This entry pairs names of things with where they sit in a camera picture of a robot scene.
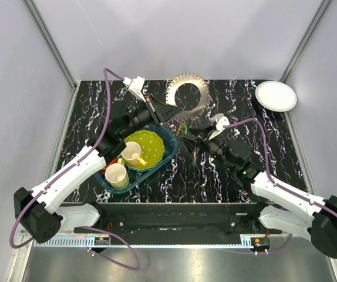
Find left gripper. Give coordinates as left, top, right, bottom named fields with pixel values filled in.
left=119, top=93, right=183, bottom=140

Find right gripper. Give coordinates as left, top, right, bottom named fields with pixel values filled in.
left=178, top=125, right=234, bottom=171

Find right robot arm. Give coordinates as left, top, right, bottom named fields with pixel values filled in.
left=180, top=127, right=337, bottom=259

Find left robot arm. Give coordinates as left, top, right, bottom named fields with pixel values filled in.
left=9, top=95, right=183, bottom=249

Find teal plastic tray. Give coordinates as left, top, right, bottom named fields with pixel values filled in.
left=94, top=124, right=178, bottom=195

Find yellow-green dotted plate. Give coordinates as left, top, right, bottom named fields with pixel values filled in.
left=124, top=130, right=164, bottom=171

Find orange object in tray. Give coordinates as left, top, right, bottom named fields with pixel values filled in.
left=103, top=158, right=118, bottom=170

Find pale yellow cup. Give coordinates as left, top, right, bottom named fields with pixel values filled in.
left=105, top=163, right=129, bottom=190

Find white paper plate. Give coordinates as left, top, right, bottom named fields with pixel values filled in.
left=255, top=80, right=297, bottom=112

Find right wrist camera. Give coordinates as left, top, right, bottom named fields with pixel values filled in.
left=208, top=113, right=230, bottom=140

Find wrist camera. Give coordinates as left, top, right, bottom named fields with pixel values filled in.
left=123, top=76, right=146, bottom=102
left=208, top=113, right=230, bottom=140

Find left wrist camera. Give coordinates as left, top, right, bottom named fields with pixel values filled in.
left=123, top=76, right=146, bottom=102

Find yellow mug with handle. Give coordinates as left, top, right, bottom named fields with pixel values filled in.
left=121, top=142, right=146, bottom=166

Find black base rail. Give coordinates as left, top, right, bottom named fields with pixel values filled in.
left=73, top=202, right=278, bottom=246

